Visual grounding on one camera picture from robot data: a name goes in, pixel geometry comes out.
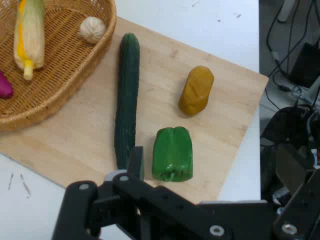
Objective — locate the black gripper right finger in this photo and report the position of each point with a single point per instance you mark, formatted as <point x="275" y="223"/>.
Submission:
<point x="300" y="200"/>

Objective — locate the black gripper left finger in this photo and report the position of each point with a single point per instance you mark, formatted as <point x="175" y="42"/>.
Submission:
<point x="140" y="197"/>

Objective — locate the yellow-brown potato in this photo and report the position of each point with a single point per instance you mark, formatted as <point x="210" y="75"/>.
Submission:
<point x="196" y="91"/>

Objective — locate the green bell pepper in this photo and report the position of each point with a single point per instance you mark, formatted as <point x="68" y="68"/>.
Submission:
<point x="172" y="152"/>

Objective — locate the wooden cutting board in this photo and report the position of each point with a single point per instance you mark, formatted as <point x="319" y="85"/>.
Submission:
<point x="87" y="130"/>

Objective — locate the long dark green cucumber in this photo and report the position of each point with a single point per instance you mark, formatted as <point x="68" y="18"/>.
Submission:
<point x="127" y="100"/>

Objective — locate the black box on floor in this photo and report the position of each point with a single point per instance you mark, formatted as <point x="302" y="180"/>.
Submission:
<point x="306" y="65"/>

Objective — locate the woven wicker basket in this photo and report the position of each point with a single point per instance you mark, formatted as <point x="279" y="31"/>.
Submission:
<point x="65" y="75"/>

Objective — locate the purple sweet potato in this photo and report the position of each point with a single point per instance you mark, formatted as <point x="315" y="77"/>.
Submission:
<point x="5" y="87"/>

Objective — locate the white garlic bulb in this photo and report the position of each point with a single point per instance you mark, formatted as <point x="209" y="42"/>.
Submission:
<point x="92" y="29"/>

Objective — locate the toy corn cob with husk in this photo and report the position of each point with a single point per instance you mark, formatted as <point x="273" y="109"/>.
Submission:
<point x="30" y="42"/>

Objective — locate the white furniture leg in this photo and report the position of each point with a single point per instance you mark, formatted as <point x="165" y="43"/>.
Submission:
<point x="286" y="10"/>

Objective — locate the black camera stand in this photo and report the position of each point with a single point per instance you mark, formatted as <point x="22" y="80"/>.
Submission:
<point x="285" y="125"/>

